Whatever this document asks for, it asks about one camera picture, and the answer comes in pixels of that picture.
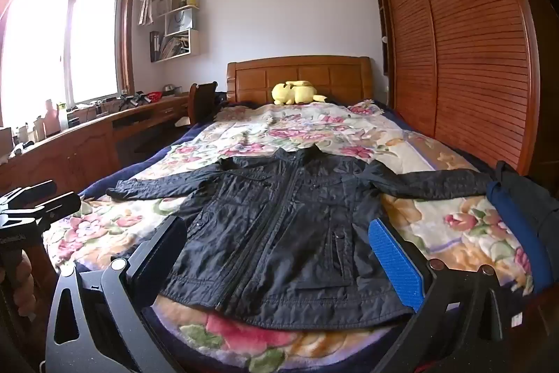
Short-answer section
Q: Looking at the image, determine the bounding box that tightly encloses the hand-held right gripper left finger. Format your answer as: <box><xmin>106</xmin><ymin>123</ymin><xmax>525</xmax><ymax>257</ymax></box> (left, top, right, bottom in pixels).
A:
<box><xmin>45</xmin><ymin>216</ymin><xmax>189</xmax><ymax>373</ymax></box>

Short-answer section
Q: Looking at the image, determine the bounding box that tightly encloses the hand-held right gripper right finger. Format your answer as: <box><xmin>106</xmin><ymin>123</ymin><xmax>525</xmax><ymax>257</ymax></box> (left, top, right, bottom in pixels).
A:
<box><xmin>362</xmin><ymin>218</ymin><xmax>520</xmax><ymax>373</ymax></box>

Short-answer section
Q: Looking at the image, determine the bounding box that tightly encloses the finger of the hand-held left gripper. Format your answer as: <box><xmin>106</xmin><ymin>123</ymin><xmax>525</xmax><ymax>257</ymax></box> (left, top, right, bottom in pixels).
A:
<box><xmin>0</xmin><ymin>180</ymin><xmax>58</xmax><ymax>210</ymax></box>
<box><xmin>0</xmin><ymin>193</ymin><xmax>82</xmax><ymax>231</ymax></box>

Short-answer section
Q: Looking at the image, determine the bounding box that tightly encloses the black quilted jacket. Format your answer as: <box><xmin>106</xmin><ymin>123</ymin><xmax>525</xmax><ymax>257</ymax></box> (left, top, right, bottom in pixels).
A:
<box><xmin>106</xmin><ymin>146</ymin><xmax>503</xmax><ymax>332</ymax></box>

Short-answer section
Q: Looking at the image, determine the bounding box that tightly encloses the person's left hand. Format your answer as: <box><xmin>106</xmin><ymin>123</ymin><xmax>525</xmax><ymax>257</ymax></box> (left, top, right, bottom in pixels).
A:
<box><xmin>17</xmin><ymin>248</ymin><xmax>48</xmax><ymax>318</ymax></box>

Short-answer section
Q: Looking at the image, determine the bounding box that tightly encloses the long wooden desk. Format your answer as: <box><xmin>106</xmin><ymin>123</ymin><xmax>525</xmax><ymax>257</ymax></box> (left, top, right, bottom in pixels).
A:
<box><xmin>0</xmin><ymin>92</ymin><xmax>193</xmax><ymax>208</ymax></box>

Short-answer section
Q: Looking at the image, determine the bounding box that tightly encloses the beige bottle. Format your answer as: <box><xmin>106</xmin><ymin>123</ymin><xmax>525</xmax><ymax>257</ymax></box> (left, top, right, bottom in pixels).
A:
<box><xmin>44</xmin><ymin>99</ymin><xmax>60</xmax><ymax>134</ymax></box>

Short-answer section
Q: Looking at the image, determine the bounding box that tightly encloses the floral plush blanket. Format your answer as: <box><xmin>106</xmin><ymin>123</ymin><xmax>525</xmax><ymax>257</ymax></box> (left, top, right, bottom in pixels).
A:
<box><xmin>46</xmin><ymin>100</ymin><xmax>536</xmax><ymax>373</ymax></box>

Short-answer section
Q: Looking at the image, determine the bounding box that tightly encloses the blue garment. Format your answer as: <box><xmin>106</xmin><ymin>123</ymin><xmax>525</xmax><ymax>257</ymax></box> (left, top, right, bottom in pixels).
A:
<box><xmin>487</xmin><ymin>180</ymin><xmax>539</xmax><ymax>297</ymax></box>

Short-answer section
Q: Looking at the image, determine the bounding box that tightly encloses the dark wooden chair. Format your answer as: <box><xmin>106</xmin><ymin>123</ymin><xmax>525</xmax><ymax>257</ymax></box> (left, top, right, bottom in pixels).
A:
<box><xmin>189</xmin><ymin>81</ymin><xmax>219</xmax><ymax>124</ymax></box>

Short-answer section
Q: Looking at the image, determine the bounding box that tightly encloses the wood framed window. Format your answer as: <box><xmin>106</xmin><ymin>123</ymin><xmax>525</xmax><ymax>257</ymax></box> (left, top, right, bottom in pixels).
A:
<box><xmin>0</xmin><ymin>0</ymin><xmax>138</xmax><ymax>129</ymax></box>

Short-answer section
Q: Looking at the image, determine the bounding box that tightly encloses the dark garment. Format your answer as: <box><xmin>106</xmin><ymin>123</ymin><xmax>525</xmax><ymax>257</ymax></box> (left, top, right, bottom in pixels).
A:
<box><xmin>495</xmin><ymin>161</ymin><xmax>559</xmax><ymax>229</ymax></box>

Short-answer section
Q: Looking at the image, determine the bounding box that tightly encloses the yellow plush toy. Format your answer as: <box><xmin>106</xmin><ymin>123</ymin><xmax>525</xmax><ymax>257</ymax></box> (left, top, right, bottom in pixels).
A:
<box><xmin>271</xmin><ymin>80</ymin><xmax>328</xmax><ymax>107</ymax></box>

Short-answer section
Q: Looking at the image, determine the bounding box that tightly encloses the wooden bed headboard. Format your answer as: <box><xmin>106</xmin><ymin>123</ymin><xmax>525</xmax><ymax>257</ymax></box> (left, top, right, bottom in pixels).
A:
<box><xmin>226</xmin><ymin>55</ymin><xmax>376</xmax><ymax>107</ymax></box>

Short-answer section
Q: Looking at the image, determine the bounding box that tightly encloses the white paper bag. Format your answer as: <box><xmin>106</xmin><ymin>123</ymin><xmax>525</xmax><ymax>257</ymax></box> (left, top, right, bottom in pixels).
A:
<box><xmin>170</xmin><ymin>8</ymin><xmax>194</xmax><ymax>31</ymax></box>

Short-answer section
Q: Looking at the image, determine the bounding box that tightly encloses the wooden slatted wardrobe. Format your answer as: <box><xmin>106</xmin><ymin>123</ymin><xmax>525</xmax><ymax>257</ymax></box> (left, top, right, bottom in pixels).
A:
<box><xmin>369</xmin><ymin>0</ymin><xmax>559</xmax><ymax>181</ymax></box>

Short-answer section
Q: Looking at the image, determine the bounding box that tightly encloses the black camera gear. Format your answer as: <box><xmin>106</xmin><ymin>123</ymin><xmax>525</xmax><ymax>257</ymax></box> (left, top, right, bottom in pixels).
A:
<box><xmin>119</xmin><ymin>92</ymin><xmax>147</xmax><ymax>110</ymax></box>

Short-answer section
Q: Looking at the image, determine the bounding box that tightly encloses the white wall shelf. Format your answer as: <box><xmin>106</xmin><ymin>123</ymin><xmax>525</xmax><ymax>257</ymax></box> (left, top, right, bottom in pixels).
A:
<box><xmin>150</xmin><ymin>0</ymin><xmax>202</xmax><ymax>63</ymax></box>

